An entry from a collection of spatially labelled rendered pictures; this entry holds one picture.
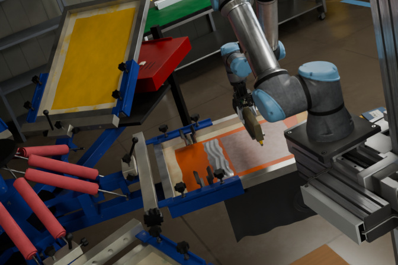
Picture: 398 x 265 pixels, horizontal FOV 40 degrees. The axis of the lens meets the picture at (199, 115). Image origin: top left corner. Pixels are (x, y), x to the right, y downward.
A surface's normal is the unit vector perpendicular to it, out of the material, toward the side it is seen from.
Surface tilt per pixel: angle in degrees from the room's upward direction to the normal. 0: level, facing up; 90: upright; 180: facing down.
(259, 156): 0
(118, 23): 32
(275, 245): 0
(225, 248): 0
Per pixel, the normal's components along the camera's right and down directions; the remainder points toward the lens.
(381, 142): -0.28, -0.86
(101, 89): -0.40, -0.47
